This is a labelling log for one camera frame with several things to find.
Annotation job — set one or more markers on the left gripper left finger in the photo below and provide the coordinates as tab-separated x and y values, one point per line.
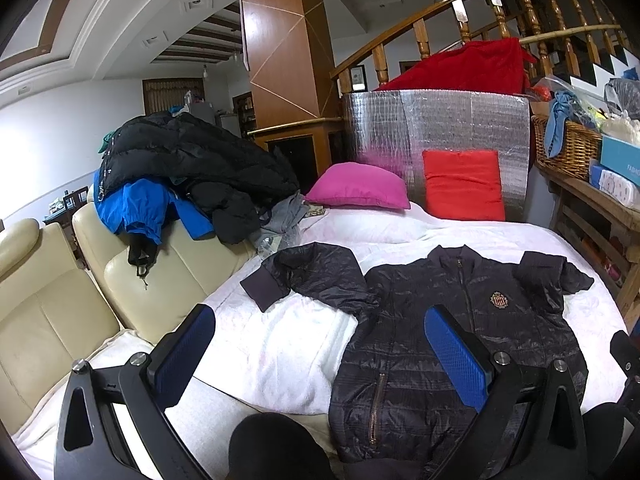
91	444

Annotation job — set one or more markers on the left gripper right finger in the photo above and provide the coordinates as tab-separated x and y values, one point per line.
550	442

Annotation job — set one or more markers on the black quilted jacket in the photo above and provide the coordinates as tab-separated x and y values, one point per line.
418	366

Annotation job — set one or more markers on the wooden shelf table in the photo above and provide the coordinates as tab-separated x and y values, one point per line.
604	232

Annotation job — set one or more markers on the cream leather sofa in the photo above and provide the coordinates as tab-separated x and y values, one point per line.
53	311

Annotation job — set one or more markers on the white patterned tissue box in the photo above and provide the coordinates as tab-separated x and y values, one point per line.
617	187

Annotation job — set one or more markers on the teal cardboard box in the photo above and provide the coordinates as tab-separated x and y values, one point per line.
621	157

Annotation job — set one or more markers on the wicker basket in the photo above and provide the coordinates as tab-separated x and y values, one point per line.
581	147

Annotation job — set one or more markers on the red pillow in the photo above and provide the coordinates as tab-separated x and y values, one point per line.
463	185

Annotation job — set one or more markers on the blue jacket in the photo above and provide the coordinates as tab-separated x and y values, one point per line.
143	206

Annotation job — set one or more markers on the blue cloth in basket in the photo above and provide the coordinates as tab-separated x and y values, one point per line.
561	109

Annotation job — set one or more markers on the grey garment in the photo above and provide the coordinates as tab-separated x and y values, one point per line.
279	227

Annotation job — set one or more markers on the magenta pillow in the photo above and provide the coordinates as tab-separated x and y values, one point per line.
360	185

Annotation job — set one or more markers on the black puffer coat pile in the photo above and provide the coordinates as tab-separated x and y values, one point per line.
232	181

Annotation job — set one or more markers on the red garment on railing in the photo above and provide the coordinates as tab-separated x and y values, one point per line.
493	66

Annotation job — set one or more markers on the silver foil insulation mat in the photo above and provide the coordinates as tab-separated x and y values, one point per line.
391	129

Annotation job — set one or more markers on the wooden stair railing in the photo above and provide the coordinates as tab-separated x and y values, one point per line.
567	38

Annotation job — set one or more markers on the wooden pillar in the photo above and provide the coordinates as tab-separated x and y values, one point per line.
290	61

